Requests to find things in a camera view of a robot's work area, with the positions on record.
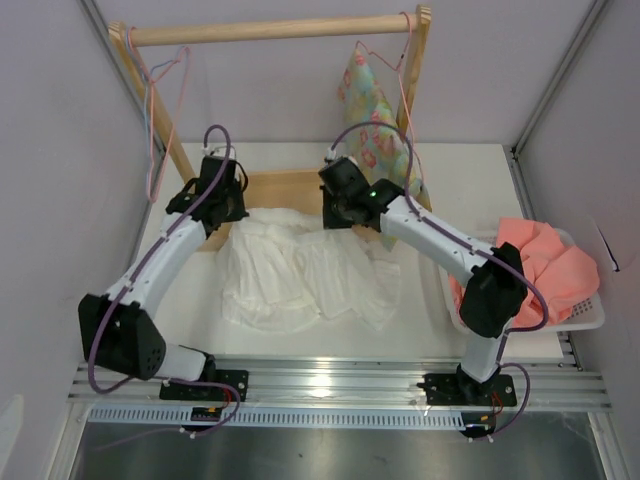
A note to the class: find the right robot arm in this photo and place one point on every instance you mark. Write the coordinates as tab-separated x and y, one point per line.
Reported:
492	278

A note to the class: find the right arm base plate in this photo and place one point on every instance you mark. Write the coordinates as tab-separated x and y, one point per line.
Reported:
440	390

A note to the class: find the wooden clothes rack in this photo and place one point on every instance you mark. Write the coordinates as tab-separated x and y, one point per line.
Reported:
296	189

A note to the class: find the pink wire hanger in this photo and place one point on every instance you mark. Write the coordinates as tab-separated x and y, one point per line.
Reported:
166	143
412	52

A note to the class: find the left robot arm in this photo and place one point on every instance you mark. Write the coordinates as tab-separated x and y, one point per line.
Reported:
118	331

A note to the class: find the white plastic basket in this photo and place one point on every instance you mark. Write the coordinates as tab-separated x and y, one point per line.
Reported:
585	310

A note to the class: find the perforated cable duct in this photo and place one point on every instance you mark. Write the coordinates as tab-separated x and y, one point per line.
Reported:
282	417

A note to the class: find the white pleated skirt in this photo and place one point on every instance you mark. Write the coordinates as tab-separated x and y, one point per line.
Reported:
284	273

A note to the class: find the aluminium mounting rail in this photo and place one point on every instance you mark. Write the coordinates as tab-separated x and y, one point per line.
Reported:
324	382

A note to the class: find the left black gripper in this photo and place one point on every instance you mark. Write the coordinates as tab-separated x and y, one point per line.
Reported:
239	212

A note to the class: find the colourful floral patterned garment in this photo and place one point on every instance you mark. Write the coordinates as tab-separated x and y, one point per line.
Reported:
381	152

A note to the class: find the blue wire hanger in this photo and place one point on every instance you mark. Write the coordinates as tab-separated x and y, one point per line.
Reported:
145	76

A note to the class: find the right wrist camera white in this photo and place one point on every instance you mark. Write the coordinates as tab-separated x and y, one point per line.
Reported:
334	156

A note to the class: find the pink cloth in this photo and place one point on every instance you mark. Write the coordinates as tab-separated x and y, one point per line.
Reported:
540	270

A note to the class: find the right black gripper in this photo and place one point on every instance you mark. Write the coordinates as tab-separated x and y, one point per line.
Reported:
331	222

